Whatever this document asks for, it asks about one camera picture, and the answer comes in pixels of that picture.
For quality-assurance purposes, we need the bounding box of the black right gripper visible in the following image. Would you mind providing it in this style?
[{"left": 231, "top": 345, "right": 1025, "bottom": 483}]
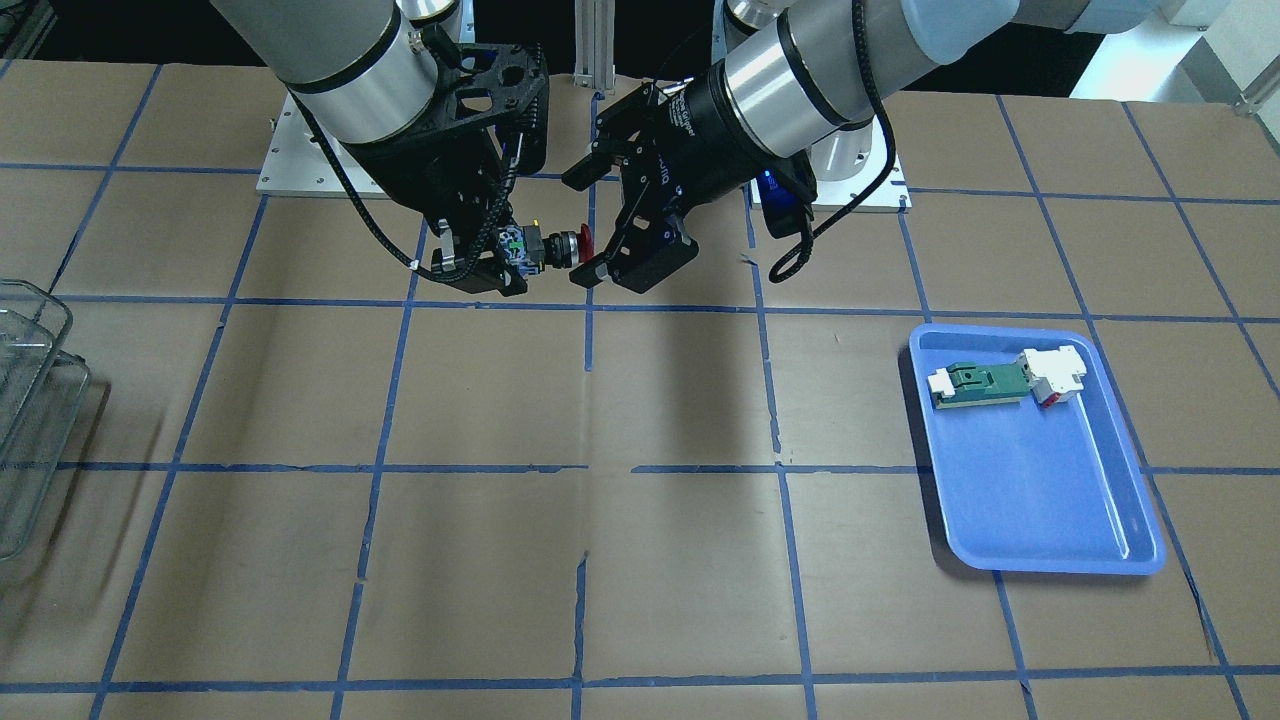
[{"left": 349, "top": 42, "right": 549, "bottom": 297}]

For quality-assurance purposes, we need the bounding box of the aluminium frame post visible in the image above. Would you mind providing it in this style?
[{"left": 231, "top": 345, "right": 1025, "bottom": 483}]
[{"left": 572, "top": 0, "right": 617, "bottom": 96}]

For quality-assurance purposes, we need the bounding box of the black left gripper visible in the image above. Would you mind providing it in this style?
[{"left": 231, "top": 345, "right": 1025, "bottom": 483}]
[{"left": 561, "top": 70, "right": 817, "bottom": 293}]

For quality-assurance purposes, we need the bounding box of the red emergency push button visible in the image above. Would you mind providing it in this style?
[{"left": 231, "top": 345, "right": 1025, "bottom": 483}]
[{"left": 497, "top": 224, "right": 595, "bottom": 277}]

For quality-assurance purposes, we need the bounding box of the blue plastic tray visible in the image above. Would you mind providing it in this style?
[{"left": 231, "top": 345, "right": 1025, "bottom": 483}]
[{"left": 906, "top": 323, "right": 1167, "bottom": 577}]

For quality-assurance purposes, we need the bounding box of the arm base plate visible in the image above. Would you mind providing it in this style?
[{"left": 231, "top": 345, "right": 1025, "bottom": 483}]
[
  {"left": 256, "top": 95, "right": 347, "bottom": 199},
  {"left": 803, "top": 117, "right": 913, "bottom": 213}
]

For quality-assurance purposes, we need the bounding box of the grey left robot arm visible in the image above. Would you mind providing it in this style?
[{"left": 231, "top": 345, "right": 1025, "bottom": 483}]
[{"left": 562, "top": 1, "right": 1155, "bottom": 293}]

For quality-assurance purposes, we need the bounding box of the green white terminal block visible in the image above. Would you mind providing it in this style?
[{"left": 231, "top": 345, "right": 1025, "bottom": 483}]
[{"left": 925, "top": 363, "right": 1030, "bottom": 409}]

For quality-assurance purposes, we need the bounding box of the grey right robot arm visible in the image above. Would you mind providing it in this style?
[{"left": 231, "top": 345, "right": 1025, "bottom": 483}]
[{"left": 215, "top": 1, "right": 550, "bottom": 297}]

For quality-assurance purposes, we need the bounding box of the white circuit breaker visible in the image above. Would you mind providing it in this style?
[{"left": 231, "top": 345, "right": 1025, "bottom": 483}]
[{"left": 1015, "top": 345, "right": 1088, "bottom": 407}]

